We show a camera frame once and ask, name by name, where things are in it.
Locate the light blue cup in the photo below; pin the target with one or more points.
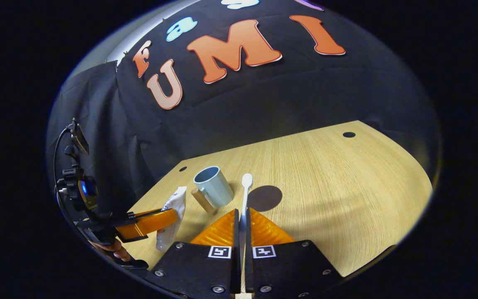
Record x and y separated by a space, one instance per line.
214 187

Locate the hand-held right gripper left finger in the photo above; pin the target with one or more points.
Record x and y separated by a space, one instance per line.
236 257

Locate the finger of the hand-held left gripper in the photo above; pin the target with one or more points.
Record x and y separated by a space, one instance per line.
147 224

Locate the wooden desktop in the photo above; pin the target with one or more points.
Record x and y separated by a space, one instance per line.
326 187

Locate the dark brown round coaster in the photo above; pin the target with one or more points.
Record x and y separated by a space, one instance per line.
268 198

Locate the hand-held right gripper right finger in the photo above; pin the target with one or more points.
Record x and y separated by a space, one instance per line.
249 261

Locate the white toothpaste tube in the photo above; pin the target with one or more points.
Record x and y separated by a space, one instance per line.
174 211

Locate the white toothbrush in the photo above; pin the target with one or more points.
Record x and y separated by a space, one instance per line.
245 199

